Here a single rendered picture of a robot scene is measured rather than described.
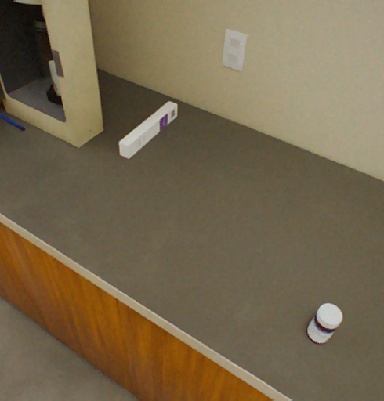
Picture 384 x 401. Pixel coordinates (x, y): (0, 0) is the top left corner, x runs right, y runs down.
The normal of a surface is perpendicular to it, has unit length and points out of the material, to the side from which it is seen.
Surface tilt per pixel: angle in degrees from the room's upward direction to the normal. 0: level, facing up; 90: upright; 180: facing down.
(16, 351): 0
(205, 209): 0
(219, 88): 90
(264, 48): 90
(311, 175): 0
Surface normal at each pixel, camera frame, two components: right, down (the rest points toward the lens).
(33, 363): 0.06, -0.70
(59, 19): 0.84, 0.41
